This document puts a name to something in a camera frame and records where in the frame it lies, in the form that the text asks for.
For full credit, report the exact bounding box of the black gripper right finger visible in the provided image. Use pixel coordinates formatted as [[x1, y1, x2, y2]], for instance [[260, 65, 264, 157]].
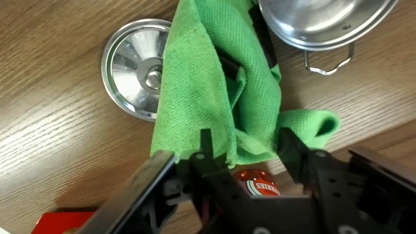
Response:
[[277, 126, 330, 192]]

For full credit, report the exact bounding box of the small silver pot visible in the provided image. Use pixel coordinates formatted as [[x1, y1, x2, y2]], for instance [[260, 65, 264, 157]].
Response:
[[256, 0, 400, 77]]

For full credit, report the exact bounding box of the red and white can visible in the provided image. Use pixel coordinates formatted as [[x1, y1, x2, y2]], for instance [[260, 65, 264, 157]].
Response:
[[231, 168, 282, 198]]

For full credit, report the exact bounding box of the silver pot lid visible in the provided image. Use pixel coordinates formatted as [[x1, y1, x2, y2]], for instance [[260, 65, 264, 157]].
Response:
[[100, 17, 173, 122]]

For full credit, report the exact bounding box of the green microfibre cloth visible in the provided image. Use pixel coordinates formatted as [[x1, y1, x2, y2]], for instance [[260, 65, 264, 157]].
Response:
[[150, 0, 342, 169]]

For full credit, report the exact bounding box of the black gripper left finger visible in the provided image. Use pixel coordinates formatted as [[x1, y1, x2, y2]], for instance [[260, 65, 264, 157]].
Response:
[[189, 127, 235, 192]]

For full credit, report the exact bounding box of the wooden box with red drawer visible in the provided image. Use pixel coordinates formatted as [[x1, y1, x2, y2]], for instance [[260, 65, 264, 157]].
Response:
[[30, 211, 96, 234]]

